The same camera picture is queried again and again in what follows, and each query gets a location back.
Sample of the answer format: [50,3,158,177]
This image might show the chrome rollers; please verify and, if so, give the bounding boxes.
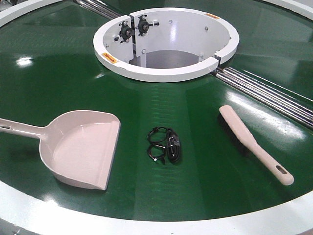
[212,67,313,130]
[73,0,123,20]

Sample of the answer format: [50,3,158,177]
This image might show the black cable bundle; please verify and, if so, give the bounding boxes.
[147,126,182,165]

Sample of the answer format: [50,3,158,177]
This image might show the white inner conveyor ring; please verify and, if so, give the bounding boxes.
[92,7,240,83]

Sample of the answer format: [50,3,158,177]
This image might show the chrome rollers right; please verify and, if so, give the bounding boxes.
[212,67,313,130]

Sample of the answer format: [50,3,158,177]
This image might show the black left bearing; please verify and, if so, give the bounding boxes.
[119,21,133,43]

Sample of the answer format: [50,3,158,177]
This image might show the chrome rollers top left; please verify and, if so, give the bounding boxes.
[73,0,123,20]

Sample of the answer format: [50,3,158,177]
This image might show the black bearing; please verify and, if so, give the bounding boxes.
[137,15,150,36]
[119,21,133,43]

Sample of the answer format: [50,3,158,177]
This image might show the white outer conveyor rim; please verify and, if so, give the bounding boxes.
[0,0,313,235]

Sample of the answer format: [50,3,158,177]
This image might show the pink plastic dustpan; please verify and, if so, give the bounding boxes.
[0,110,121,190]

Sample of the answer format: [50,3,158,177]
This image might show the black right bearing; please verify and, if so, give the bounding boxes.
[137,15,150,36]

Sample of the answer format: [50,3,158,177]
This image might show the pink hand brush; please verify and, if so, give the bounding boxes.
[219,105,294,186]

